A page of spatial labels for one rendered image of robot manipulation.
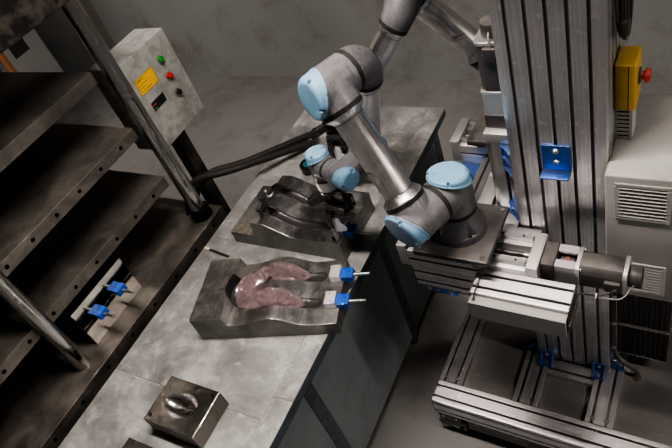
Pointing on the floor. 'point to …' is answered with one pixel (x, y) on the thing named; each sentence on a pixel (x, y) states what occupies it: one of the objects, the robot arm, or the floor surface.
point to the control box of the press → (159, 98)
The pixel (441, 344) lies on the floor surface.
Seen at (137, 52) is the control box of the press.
